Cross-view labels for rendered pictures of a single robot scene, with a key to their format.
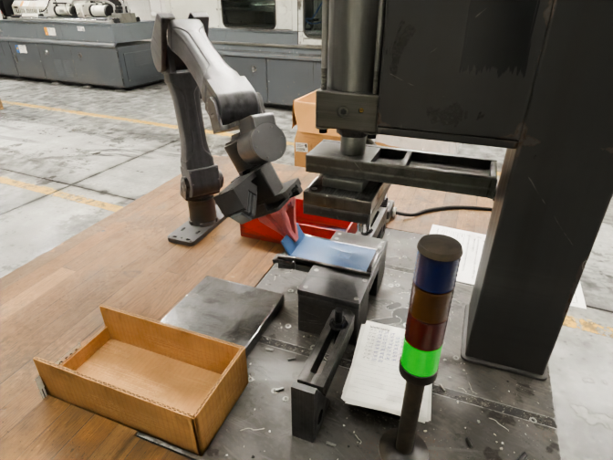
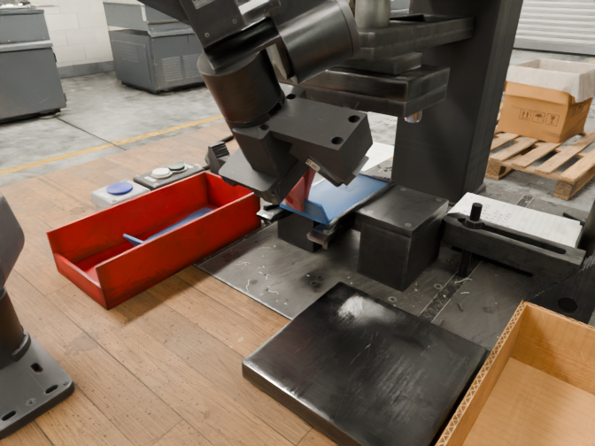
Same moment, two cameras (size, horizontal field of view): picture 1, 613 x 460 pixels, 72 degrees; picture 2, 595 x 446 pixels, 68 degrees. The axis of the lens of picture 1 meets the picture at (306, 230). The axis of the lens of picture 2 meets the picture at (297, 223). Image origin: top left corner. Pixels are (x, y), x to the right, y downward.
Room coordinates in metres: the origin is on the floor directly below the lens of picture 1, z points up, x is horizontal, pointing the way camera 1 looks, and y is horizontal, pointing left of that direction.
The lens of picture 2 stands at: (0.52, 0.45, 1.23)
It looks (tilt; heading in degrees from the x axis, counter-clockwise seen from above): 29 degrees down; 288
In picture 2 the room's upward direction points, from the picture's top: straight up
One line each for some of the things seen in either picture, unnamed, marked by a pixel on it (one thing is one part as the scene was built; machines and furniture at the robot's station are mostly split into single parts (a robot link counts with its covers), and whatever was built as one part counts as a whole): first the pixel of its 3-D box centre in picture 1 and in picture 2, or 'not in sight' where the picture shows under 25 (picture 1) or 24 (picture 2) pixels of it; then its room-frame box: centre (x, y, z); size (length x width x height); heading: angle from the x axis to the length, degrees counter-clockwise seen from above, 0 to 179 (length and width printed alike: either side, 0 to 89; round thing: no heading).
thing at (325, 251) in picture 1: (328, 246); (334, 187); (0.63, -0.04, 1.00); 0.15 x 0.07 x 0.03; 69
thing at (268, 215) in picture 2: not in sight; (283, 206); (0.69, -0.01, 0.98); 0.07 x 0.02 x 0.01; 69
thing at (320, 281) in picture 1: (346, 265); (359, 195); (0.61, -0.07, 0.98); 0.20 x 0.10 x 0.01; 159
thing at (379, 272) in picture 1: (345, 285); (356, 223); (0.61, -0.07, 0.94); 0.20 x 0.10 x 0.07; 159
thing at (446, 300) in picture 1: (431, 297); not in sight; (0.32, -0.12, 1.14); 0.04 x 0.04 x 0.03
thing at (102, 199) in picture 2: not in sight; (123, 205); (0.99, -0.07, 0.90); 0.07 x 0.07 x 0.06; 69
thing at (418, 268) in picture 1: (436, 266); not in sight; (0.32, -0.12, 1.17); 0.04 x 0.04 x 0.03
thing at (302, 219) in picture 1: (300, 222); (165, 228); (0.85, 0.01, 0.93); 0.25 x 0.12 x 0.06; 69
